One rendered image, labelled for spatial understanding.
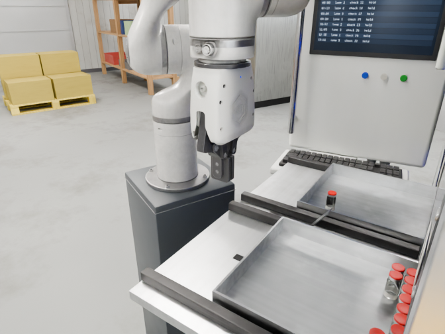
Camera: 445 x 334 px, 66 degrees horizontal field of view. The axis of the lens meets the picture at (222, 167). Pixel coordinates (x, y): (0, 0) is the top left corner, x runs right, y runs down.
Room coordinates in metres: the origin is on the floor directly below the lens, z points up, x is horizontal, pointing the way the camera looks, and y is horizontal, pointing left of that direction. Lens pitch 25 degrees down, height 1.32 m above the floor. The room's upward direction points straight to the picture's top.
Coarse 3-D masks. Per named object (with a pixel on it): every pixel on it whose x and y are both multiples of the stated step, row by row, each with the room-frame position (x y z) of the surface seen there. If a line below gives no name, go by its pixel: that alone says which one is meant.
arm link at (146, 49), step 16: (144, 0) 0.86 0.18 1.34; (160, 0) 0.84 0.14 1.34; (176, 0) 0.86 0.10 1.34; (144, 16) 0.85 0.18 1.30; (160, 16) 0.85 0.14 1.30; (128, 32) 0.89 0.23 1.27; (144, 32) 0.84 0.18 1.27; (160, 32) 0.88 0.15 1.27; (128, 48) 0.86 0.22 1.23; (144, 48) 0.85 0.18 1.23; (160, 48) 0.86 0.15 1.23; (144, 64) 0.86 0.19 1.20; (160, 64) 0.86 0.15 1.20
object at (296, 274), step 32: (288, 224) 0.61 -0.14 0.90; (256, 256) 0.53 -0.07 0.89; (288, 256) 0.53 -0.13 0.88; (320, 256) 0.53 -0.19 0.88; (352, 256) 0.53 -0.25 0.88; (384, 256) 0.51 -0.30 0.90; (224, 288) 0.43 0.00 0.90; (256, 288) 0.45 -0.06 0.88; (288, 288) 0.45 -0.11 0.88; (320, 288) 0.45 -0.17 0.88; (352, 288) 0.45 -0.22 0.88; (384, 288) 0.45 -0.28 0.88; (256, 320) 0.37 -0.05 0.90; (288, 320) 0.38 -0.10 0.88; (320, 320) 0.38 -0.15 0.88; (352, 320) 0.38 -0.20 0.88; (384, 320) 0.38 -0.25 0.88
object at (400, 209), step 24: (336, 168) 0.90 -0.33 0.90; (312, 192) 0.77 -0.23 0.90; (336, 192) 0.79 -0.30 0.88; (360, 192) 0.79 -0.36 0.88; (384, 192) 0.79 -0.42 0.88; (408, 192) 0.79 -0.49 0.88; (432, 192) 0.76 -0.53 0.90; (336, 216) 0.64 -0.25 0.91; (360, 216) 0.68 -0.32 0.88; (384, 216) 0.68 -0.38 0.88; (408, 216) 0.68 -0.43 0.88; (408, 240) 0.56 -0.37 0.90
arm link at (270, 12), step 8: (272, 0) 0.45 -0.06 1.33; (280, 0) 0.46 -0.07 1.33; (288, 0) 0.46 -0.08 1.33; (296, 0) 0.46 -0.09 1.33; (304, 0) 0.47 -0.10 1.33; (272, 8) 0.46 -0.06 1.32; (280, 8) 0.47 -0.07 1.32; (288, 8) 0.47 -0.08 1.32; (296, 8) 0.47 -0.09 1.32; (304, 8) 0.48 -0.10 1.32; (264, 16) 0.48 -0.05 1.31; (272, 16) 0.48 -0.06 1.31; (280, 16) 0.48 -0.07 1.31; (288, 16) 0.49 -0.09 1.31
